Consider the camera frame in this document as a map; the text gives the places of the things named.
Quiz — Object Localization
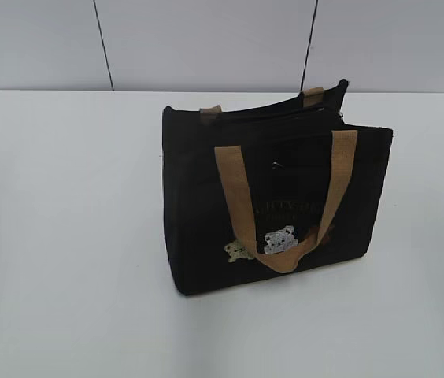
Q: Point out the black canvas tote bag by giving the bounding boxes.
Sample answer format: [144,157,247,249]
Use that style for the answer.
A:
[162,80,393,296]

